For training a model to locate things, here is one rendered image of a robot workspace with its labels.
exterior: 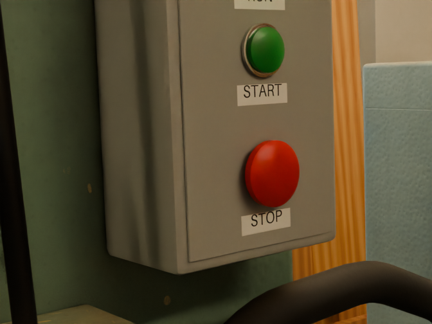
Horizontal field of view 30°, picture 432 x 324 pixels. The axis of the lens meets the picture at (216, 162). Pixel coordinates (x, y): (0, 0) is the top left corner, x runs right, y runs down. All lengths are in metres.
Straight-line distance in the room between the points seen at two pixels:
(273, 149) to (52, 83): 0.10
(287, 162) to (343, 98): 1.83
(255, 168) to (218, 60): 0.05
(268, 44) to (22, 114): 0.11
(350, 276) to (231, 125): 0.13
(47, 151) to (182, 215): 0.07
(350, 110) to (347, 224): 0.31
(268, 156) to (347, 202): 1.85
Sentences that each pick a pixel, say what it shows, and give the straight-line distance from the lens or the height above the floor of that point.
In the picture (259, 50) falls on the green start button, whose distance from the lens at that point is 0.35.
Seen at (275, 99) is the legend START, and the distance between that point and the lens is 0.37.
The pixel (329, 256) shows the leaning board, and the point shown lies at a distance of 2.17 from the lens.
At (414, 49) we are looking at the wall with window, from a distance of 2.63.
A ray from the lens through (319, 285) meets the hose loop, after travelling 0.43.
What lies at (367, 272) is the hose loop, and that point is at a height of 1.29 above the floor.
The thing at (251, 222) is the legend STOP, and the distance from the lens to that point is 0.36.
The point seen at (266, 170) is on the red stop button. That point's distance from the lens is 0.35.
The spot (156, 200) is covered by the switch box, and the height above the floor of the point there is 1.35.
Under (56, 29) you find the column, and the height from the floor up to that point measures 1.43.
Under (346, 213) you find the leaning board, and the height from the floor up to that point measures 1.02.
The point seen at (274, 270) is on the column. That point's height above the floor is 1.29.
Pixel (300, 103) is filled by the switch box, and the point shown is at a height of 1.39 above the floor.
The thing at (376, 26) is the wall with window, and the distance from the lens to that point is 2.50.
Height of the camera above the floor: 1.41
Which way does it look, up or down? 6 degrees down
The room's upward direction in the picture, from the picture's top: 2 degrees counter-clockwise
